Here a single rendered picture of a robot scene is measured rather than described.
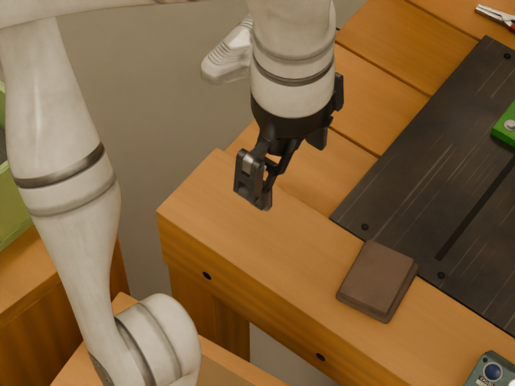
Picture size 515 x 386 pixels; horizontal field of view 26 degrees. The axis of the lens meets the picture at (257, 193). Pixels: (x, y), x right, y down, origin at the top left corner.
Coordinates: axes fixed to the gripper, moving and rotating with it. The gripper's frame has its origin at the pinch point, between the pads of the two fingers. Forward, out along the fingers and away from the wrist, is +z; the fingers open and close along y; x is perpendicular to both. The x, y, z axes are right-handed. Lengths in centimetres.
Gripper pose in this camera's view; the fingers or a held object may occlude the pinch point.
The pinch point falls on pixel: (289, 171)
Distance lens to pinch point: 112.2
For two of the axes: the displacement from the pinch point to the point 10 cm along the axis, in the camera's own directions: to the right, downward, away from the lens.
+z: 0.0, 5.4, 8.4
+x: -7.9, -5.1, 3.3
